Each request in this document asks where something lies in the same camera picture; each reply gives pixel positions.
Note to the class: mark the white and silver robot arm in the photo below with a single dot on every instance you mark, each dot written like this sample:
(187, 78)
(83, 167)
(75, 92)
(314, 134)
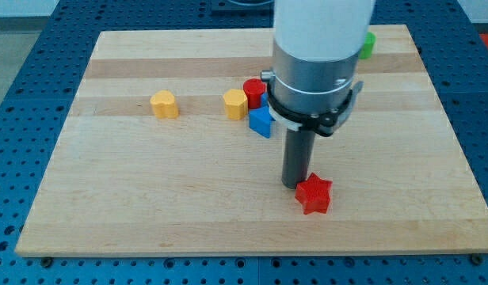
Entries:
(315, 49)

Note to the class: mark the wooden board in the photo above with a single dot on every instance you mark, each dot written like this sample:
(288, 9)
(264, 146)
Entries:
(123, 183)

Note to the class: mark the yellow heart block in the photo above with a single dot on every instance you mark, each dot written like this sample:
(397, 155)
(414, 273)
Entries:
(164, 105)

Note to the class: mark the yellow hexagon block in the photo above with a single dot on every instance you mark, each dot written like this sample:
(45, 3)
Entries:
(235, 104)

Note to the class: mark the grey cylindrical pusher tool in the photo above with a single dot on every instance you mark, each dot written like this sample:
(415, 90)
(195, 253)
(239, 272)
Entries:
(297, 155)

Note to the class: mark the green cylinder block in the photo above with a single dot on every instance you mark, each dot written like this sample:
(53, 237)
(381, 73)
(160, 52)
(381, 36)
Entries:
(368, 46)

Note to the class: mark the blue block behind triangle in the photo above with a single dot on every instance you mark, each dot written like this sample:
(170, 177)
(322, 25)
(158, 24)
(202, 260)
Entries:
(264, 100)

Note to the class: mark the red cylinder block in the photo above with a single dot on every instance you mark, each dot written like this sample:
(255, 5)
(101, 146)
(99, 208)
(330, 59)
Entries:
(253, 89)

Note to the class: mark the red star block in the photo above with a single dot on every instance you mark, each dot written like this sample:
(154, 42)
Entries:
(314, 194)

